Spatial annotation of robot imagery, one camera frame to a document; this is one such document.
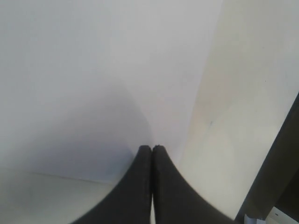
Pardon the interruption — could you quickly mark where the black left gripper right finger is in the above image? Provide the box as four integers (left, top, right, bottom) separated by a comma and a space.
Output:
152, 145, 235, 224

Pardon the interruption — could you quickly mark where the white paper sheet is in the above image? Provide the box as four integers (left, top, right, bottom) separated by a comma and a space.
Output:
0, 0, 222, 183

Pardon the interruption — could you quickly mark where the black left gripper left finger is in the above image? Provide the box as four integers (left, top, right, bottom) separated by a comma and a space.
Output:
74, 146, 152, 224

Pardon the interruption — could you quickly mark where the black table edge frame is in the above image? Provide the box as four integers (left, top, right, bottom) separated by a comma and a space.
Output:
235, 97, 299, 222

